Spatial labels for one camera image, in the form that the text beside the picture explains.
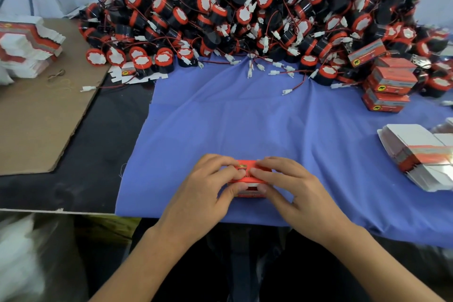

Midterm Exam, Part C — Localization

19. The person's right forearm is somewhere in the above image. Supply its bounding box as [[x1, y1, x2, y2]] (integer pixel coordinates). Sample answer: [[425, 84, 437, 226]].
[[322, 220, 447, 302]]

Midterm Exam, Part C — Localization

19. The blue cloth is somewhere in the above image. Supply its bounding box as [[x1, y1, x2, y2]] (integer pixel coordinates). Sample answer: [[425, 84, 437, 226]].
[[115, 58, 453, 250]]

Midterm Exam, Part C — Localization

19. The person's left forearm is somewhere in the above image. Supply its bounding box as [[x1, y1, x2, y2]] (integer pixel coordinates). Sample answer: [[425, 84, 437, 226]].
[[92, 224, 195, 302]]

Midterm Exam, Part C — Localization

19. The orange white paper box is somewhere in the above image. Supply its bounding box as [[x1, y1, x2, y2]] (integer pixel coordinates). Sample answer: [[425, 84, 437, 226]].
[[230, 160, 273, 199], [373, 58, 419, 73], [367, 66, 419, 95], [348, 38, 386, 67], [362, 91, 410, 113]]

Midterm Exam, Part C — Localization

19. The white plastic bag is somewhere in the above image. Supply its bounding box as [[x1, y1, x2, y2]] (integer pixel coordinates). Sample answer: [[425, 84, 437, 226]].
[[0, 65, 14, 87]]

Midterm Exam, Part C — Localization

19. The brown cardboard sheet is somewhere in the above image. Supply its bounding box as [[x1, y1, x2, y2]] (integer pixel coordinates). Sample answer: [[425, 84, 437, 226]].
[[0, 18, 109, 176]]

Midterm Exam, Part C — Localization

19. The person's left hand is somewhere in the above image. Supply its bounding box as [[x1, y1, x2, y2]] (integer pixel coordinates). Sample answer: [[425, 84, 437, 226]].
[[159, 154, 249, 243]]

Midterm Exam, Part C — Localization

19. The person's right hand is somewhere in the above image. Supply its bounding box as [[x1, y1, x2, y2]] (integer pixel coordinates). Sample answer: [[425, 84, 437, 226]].
[[248, 157, 349, 244]]

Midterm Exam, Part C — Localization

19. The pile of black red buzzers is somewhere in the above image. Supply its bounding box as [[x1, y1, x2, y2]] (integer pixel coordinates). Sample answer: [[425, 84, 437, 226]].
[[78, 0, 453, 97]]

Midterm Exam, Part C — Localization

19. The stack of paper boxes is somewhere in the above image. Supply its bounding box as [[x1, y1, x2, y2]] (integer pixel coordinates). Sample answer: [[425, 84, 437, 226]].
[[0, 15, 66, 80], [377, 117, 453, 192]]

